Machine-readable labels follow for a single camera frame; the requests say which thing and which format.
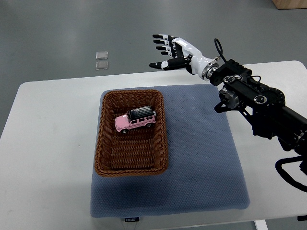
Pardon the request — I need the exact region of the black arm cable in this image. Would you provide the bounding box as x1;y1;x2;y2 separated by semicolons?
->
275;157;307;192

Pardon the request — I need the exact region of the lower metal floor plate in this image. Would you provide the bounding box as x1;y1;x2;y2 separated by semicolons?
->
96;61;109;70

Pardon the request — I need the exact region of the wooden box corner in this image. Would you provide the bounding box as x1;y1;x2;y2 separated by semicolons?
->
272;0;307;10

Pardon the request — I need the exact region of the metal floor plate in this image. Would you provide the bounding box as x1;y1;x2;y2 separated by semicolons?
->
96;51;108;60
96;61;109;70

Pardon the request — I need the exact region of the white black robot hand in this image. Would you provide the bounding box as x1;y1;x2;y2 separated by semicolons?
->
149;34;213;78

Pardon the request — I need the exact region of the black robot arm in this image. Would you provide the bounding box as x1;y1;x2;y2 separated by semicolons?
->
149;34;307;173

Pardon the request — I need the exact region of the brown wicker basket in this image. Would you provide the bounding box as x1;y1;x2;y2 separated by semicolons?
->
94;89;168;177

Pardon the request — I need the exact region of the upper metal floor plate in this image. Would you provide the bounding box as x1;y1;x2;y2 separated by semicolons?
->
96;51;108;60

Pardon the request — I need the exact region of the blue grey cushion mat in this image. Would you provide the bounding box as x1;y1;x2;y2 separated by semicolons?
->
91;84;250;218

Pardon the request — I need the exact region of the pink toy car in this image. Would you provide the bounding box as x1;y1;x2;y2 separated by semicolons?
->
115;105;157;134

